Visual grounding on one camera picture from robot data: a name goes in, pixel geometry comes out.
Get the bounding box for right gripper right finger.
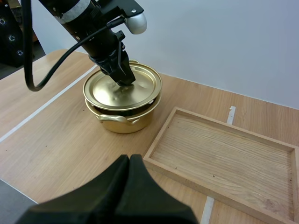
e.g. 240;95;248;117
114;154;199;224

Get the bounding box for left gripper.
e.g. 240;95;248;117
63;9;136;87

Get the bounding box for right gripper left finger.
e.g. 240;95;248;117
14;155;130;224

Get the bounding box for gold pot lid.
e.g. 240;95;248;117
83;63;163;112

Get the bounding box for shallow wooden tray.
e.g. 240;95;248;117
142;106;299;224

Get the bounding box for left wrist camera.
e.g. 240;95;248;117
90;0;148;35

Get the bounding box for gold pot with two handles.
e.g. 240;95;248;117
84;59;162;134

